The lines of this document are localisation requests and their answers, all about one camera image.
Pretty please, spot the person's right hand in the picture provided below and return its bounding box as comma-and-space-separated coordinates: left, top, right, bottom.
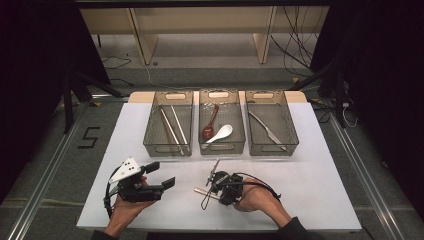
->
232, 177, 285, 223

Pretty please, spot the right hand-held gripper black cable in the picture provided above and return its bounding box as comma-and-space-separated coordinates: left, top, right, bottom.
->
200, 171, 282, 211

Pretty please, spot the metal table knife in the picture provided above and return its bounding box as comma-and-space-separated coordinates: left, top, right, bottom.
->
248, 110, 288, 152

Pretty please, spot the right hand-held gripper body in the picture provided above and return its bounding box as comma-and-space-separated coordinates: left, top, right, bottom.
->
204, 158, 245, 207

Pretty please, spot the brown wooden spoon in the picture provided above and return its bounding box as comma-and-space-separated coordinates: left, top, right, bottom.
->
201, 103, 221, 141

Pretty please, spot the bundle of black cables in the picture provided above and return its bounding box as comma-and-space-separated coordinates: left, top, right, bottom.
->
269, 6, 322, 78

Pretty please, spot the white soup spoon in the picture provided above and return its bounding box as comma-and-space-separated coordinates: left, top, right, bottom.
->
201, 124, 234, 150

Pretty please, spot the black tripod stand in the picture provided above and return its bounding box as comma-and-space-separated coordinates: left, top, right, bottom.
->
61, 70, 125, 134
288, 59, 348, 129

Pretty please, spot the metal floor rail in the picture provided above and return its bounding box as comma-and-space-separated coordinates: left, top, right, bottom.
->
6, 94, 130, 240
328, 111, 406, 240

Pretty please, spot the white plug cable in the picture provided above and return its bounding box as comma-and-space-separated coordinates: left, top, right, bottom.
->
341, 101, 360, 129

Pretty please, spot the black curtain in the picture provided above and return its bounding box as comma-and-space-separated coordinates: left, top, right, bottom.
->
310, 0, 424, 223
0, 0, 112, 204

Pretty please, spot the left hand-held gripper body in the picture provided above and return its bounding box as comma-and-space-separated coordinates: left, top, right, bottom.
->
107, 156, 165, 203

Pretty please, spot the person's left hand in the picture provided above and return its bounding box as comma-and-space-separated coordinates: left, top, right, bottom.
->
105, 197, 157, 238

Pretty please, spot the white floor cable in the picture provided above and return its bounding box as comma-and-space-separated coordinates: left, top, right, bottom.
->
143, 63, 201, 92

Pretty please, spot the black floor cable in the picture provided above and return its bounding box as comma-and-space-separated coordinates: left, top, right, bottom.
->
99, 54, 133, 71

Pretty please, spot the metal fork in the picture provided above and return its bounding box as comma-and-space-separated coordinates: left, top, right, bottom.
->
193, 186, 222, 200

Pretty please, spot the light wooden desk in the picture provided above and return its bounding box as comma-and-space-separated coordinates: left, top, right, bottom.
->
79, 6, 331, 66

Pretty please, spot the smoky transparent plastic bin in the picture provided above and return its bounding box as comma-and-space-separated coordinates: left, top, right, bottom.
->
198, 89, 247, 156
142, 90, 195, 158
244, 90, 300, 157

